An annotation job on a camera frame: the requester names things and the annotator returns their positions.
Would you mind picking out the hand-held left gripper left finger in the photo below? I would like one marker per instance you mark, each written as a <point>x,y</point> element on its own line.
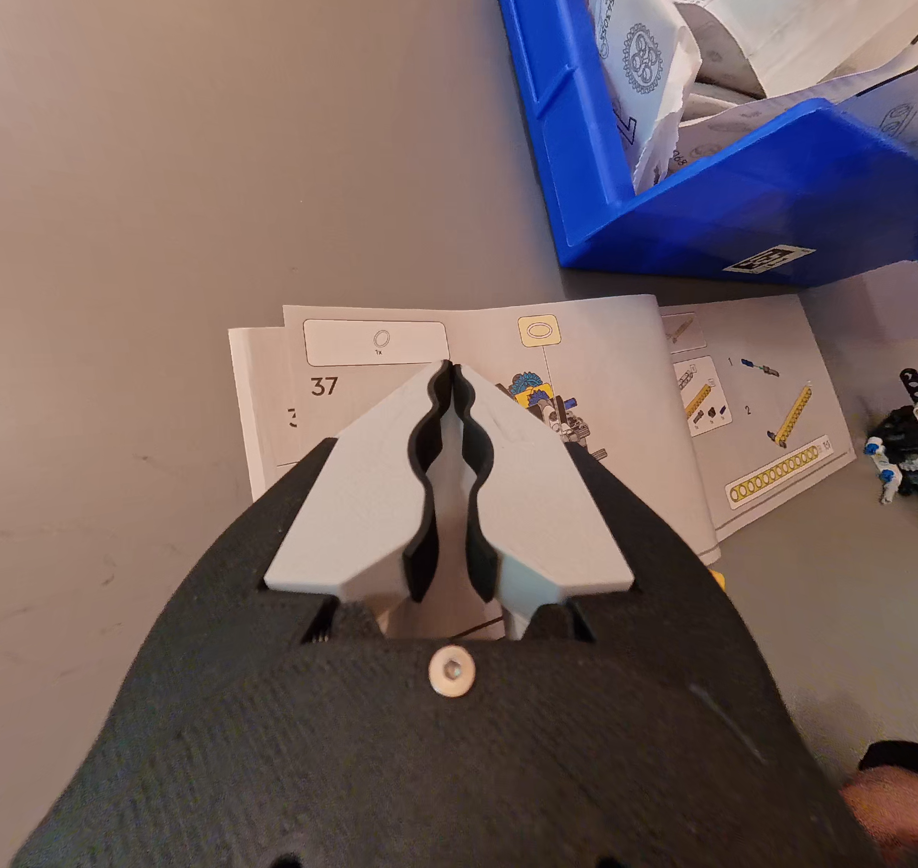
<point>344,509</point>

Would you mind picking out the white printed paper bag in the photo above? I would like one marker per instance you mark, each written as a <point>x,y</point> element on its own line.
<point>739,118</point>
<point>789,14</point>

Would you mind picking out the yellow lego beam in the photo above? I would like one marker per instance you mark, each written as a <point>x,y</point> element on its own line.
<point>717,579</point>

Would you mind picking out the white paper bag gear print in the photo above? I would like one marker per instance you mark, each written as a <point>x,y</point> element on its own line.
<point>638,50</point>

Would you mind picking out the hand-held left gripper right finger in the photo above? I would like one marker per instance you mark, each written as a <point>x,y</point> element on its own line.
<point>545,516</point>

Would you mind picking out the black blue lego model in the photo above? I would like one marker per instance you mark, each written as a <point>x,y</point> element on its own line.
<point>900,445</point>

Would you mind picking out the blue plastic bin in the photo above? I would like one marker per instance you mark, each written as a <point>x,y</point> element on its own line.
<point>753,186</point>

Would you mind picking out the black white tag sticker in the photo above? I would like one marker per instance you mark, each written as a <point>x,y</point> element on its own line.
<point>769,259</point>

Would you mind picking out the lego instruction booklet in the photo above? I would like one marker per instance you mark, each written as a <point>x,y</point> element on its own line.
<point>617,380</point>

